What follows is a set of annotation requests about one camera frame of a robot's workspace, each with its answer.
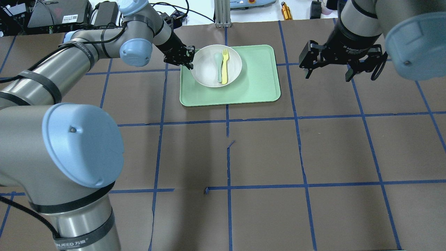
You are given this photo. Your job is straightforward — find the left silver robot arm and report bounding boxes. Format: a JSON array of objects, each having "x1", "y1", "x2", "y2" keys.
[{"x1": 1, "y1": 0, "x2": 195, "y2": 251}]

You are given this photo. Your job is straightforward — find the light green plastic tray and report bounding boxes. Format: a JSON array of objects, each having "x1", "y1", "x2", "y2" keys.
[{"x1": 179, "y1": 45, "x2": 281, "y2": 107}]

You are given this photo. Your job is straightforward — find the aluminium frame post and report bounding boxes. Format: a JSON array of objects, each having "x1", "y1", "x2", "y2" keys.
[{"x1": 214, "y1": 0, "x2": 232, "y2": 28}]

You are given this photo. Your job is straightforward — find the white round plate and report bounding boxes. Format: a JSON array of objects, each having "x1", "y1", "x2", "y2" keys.
[{"x1": 191, "y1": 44, "x2": 243, "y2": 88}]

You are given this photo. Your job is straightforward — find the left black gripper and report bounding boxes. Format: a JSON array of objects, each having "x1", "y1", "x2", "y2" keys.
[{"x1": 161, "y1": 33, "x2": 195, "y2": 70}]

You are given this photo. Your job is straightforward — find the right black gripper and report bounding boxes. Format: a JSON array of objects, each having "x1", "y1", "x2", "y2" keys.
[{"x1": 299, "y1": 30, "x2": 388, "y2": 82}]

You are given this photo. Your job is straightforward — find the pale green plastic spoon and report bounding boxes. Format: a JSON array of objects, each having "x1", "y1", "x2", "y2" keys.
[{"x1": 214, "y1": 53, "x2": 223, "y2": 83}]

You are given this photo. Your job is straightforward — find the black power adapter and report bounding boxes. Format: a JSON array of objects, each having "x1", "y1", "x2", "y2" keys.
[{"x1": 92, "y1": 1, "x2": 118, "y2": 26}]

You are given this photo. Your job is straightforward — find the yellow plastic fork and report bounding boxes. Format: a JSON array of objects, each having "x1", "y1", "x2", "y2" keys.
[{"x1": 221, "y1": 49, "x2": 230, "y2": 85}]

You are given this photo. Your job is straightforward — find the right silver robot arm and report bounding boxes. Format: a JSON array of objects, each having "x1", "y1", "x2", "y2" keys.
[{"x1": 299, "y1": 0, "x2": 446, "y2": 82}]

